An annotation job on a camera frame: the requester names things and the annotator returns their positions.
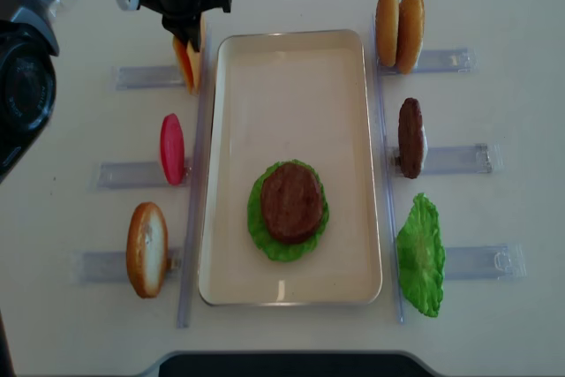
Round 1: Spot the clear holder for cheese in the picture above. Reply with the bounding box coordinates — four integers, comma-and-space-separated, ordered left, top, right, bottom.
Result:
112, 65, 185, 90

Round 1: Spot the brown meat patty on tray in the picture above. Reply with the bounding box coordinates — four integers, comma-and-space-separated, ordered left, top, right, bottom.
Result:
260, 162, 323, 245

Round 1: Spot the yellow cheese slice right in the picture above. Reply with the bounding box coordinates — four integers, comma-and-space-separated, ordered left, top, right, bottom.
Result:
186, 15, 206, 95

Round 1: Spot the green lettuce leaf on tray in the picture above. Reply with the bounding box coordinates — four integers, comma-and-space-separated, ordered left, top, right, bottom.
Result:
247, 160, 329, 262

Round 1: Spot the upright brown meat patty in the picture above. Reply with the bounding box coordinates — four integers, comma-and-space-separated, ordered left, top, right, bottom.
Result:
398, 98, 425, 179

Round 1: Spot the clear holder for lettuce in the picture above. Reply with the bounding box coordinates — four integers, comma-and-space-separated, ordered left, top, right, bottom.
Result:
445, 244, 526, 281

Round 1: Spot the clear long rail left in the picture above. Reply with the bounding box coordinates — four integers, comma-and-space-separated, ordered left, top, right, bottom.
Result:
176, 25, 215, 329

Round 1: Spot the clear holder for bread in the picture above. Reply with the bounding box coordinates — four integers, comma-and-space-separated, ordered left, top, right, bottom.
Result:
70, 248, 183, 285

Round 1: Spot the golden bun near right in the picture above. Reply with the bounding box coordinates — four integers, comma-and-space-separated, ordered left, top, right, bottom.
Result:
395, 0, 426, 74

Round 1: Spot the sliced bread bun left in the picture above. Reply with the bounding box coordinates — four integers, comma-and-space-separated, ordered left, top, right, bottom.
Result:
126, 202, 168, 298

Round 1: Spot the clear long rail right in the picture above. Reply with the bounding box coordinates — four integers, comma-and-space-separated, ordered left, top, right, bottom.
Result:
371, 15, 404, 324

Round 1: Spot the clear long rail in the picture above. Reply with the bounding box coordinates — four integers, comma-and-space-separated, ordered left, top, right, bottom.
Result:
371, 15, 404, 324
176, 25, 215, 329

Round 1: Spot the upright green lettuce leaf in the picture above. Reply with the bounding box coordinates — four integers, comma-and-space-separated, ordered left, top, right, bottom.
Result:
396, 193, 446, 318

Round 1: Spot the cream rectangular tray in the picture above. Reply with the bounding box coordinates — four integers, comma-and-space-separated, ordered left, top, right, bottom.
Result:
198, 30, 382, 305

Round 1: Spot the clear holder for buns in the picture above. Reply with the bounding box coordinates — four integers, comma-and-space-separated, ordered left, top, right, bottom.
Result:
378, 46, 480, 76

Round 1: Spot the red tomato slice upright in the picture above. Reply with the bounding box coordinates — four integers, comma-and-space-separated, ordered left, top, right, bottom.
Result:
160, 114, 185, 185

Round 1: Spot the clear holder for tomato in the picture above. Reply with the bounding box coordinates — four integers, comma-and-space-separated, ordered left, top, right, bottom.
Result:
94, 162, 172, 190

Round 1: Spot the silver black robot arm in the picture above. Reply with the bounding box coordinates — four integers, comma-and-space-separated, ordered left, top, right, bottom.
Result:
1, 0, 232, 177

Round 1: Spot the golden bun far right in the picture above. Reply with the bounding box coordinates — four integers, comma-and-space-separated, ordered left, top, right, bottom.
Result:
375, 0, 399, 67

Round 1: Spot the clear holder for patty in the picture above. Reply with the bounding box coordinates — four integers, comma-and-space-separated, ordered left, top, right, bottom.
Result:
385, 143, 503, 176

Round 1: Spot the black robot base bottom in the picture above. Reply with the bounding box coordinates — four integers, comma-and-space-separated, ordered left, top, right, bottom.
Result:
159, 353, 432, 377

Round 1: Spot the golden bun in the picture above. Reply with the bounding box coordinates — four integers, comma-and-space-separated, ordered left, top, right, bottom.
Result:
375, 0, 399, 67
395, 0, 426, 74

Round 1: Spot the orange cheese slice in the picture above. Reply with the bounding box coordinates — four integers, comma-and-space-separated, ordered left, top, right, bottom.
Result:
172, 36, 194, 93

